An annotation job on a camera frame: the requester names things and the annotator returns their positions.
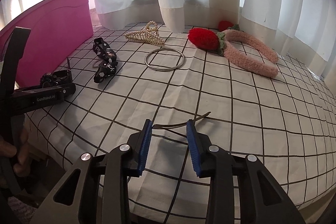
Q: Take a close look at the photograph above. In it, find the black grid white tablecloth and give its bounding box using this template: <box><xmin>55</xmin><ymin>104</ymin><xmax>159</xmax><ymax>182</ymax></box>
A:
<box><xmin>26</xmin><ymin>24</ymin><xmax>335</xmax><ymax>223</ymax></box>

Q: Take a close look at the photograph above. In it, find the pearl gold hair claw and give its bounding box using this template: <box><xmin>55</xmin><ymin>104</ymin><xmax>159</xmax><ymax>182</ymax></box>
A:
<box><xmin>124</xmin><ymin>20</ymin><xmax>165</xmax><ymax>47</ymax></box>

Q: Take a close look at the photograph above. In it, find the pink strawberry headband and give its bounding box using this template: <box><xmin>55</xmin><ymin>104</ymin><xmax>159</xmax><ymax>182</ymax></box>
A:
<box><xmin>187</xmin><ymin>20</ymin><xmax>280</xmax><ymax>79</ymax></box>

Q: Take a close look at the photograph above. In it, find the pink plastic tub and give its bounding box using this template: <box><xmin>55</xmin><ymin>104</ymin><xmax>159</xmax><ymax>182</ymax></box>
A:
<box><xmin>1</xmin><ymin>0</ymin><xmax>93</xmax><ymax>87</ymax></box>

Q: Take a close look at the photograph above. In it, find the person left hand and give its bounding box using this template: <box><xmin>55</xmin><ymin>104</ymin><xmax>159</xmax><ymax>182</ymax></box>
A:
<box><xmin>1</xmin><ymin>128</ymin><xmax>30</xmax><ymax>177</ymax></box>

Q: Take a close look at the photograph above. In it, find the thin metal hairpin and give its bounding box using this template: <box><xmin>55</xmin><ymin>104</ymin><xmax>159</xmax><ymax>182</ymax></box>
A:
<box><xmin>152</xmin><ymin>111</ymin><xmax>212</xmax><ymax>131</ymax></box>

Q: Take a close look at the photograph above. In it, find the black printed lanyard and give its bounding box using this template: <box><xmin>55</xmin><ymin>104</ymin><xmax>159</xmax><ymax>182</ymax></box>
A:
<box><xmin>92</xmin><ymin>37</ymin><xmax>119</xmax><ymax>84</ymax></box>

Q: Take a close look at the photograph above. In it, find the large silver bangle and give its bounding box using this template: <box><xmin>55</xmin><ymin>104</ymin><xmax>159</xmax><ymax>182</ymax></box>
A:
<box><xmin>144</xmin><ymin>47</ymin><xmax>186</xmax><ymax>72</ymax></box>

